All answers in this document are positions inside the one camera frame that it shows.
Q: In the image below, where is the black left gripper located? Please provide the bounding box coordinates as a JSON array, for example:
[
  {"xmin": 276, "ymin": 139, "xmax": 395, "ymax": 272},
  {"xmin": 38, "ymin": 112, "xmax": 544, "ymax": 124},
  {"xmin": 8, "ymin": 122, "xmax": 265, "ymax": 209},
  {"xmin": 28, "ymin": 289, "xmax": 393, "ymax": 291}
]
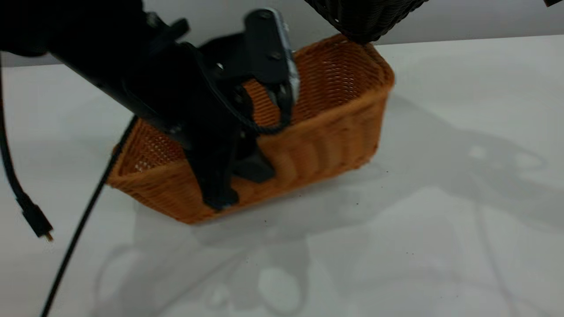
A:
[{"xmin": 123, "ymin": 37, "xmax": 276, "ymax": 211}]

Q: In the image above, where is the dark brown wicker basket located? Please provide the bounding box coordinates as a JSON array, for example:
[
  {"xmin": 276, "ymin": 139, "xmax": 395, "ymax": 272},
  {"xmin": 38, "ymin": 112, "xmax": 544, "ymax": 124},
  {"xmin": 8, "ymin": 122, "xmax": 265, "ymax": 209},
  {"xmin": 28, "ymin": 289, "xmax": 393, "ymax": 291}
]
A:
[{"xmin": 304, "ymin": 0, "xmax": 429, "ymax": 45}]

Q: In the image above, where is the light brown wicker basket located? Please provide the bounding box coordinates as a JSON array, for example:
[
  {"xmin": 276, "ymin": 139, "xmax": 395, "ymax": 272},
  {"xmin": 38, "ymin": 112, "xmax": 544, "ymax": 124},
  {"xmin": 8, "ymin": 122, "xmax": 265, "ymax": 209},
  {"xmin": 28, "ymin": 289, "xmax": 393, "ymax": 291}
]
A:
[{"xmin": 107, "ymin": 34, "xmax": 396, "ymax": 225}]

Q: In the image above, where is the black braided left gripper cable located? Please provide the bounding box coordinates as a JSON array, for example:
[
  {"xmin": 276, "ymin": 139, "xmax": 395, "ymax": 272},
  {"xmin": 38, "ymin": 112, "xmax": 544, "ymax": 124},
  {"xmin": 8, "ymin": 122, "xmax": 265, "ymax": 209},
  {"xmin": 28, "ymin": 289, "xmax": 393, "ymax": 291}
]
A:
[{"xmin": 207, "ymin": 77, "xmax": 293, "ymax": 135}]

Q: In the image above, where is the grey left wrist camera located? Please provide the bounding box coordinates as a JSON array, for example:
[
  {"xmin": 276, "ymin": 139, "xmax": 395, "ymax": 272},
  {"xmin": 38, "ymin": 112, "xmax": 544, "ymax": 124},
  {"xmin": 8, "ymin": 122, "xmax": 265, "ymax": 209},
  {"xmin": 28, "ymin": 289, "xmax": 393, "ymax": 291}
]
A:
[{"xmin": 244, "ymin": 8, "xmax": 301, "ymax": 128}]

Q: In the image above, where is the thin black cable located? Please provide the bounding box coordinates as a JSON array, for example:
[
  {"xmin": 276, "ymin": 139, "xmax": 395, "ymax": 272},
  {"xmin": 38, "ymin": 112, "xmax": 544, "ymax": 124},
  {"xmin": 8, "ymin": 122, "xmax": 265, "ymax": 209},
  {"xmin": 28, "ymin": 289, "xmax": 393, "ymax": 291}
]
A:
[{"xmin": 41, "ymin": 115, "xmax": 138, "ymax": 317}]

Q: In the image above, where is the black cable with plug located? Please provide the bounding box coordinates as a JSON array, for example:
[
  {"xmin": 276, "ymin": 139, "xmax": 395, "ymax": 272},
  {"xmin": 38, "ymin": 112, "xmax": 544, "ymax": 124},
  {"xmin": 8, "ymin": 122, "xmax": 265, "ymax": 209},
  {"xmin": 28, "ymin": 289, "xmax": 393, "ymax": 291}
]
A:
[{"xmin": 0, "ymin": 53, "xmax": 54, "ymax": 242}]

